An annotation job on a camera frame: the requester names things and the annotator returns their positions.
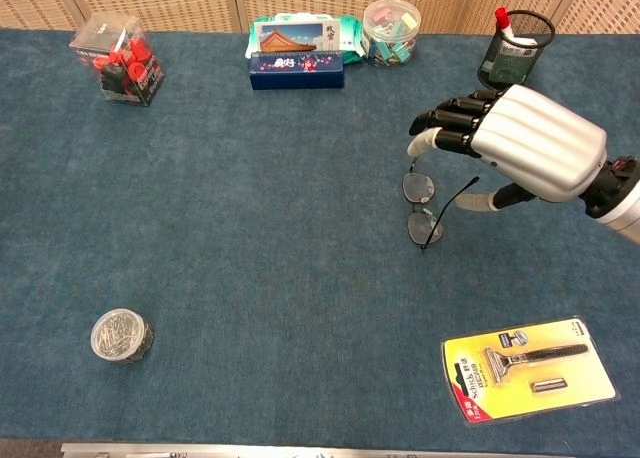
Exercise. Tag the black mesh pen holder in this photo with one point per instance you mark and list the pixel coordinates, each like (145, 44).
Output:
(515, 60)

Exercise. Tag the round clear paper clip tub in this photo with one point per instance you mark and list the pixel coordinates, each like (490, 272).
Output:
(117, 335)

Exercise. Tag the clear jar of binder clips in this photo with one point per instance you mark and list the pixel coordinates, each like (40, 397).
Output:
(391, 35)

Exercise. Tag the aluminium rail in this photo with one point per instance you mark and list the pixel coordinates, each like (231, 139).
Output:
(300, 450)

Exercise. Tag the clear box of red pins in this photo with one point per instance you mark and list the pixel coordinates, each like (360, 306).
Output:
(122, 60)

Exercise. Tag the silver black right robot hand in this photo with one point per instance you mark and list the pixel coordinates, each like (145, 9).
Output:
(545, 138)

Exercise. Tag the thin black metal eyeglasses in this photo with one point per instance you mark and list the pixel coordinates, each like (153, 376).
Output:
(419, 188)

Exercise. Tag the green white wet wipes pack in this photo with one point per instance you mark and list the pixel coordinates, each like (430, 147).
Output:
(351, 33)

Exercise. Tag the yellow razor blister pack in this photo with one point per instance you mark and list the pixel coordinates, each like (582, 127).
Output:
(530, 383)

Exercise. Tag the woven wicker folding screen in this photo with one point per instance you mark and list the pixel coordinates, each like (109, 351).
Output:
(175, 0)

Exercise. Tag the red capped marker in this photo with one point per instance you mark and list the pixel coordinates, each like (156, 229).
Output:
(502, 19)

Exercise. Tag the dark blue rectangular box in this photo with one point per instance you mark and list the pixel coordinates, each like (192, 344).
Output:
(297, 75)

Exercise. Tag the white eraser in pen holder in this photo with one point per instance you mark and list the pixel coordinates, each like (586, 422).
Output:
(525, 41)

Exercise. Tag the palace picture postcard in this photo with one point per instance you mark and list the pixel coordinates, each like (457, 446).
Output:
(295, 35)

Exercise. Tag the blue felt table cover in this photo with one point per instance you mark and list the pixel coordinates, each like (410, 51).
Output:
(280, 238)

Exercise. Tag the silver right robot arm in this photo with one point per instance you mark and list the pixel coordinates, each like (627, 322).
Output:
(622, 203)

